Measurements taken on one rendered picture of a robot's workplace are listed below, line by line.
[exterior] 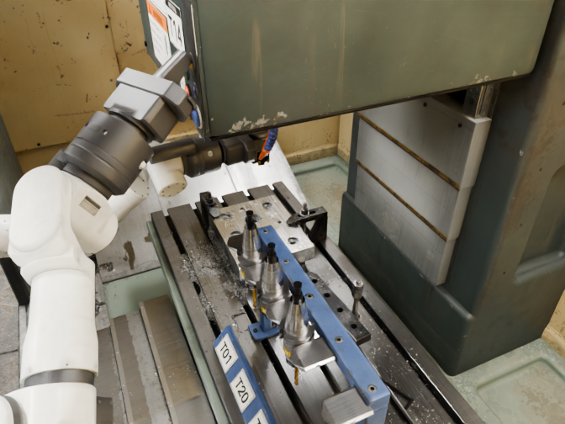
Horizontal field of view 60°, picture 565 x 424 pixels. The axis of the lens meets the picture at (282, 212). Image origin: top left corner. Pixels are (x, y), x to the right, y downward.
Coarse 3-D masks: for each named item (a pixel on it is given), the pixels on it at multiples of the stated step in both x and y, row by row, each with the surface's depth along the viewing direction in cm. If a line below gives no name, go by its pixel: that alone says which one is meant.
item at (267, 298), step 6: (258, 282) 95; (258, 288) 93; (288, 288) 94; (258, 294) 94; (264, 294) 92; (270, 294) 92; (276, 294) 92; (282, 294) 92; (288, 294) 95; (264, 300) 93; (270, 300) 92; (276, 300) 92
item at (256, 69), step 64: (192, 0) 62; (256, 0) 64; (320, 0) 68; (384, 0) 72; (448, 0) 77; (512, 0) 82; (256, 64) 69; (320, 64) 74; (384, 64) 78; (448, 64) 84; (512, 64) 90; (256, 128) 75
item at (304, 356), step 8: (304, 344) 84; (312, 344) 84; (320, 344) 84; (328, 344) 84; (296, 352) 82; (304, 352) 82; (312, 352) 82; (320, 352) 82; (328, 352) 82; (296, 360) 81; (304, 360) 81; (312, 360) 81; (320, 360) 81; (328, 360) 81; (304, 368) 80; (312, 368) 80
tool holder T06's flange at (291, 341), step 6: (282, 318) 87; (282, 324) 86; (312, 324) 86; (282, 330) 86; (312, 330) 85; (282, 336) 87; (288, 336) 84; (306, 336) 84; (312, 336) 85; (288, 342) 84; (294, 342) 84; (300, 342) 84
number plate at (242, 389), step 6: (240, 372) 110; (240, 378) 110; (246, 378) 108; (234, 384) 111; (240, 384) 109; (246, 384) 108; (234, 390) 110; (240, 390) 108; (246, 390) 107; (252, 390) 106; (240, 396) 108; (246, 396) 106; (252, 396) 105; (240, 402) 107; (246, 402) 106; (240, 408) 106
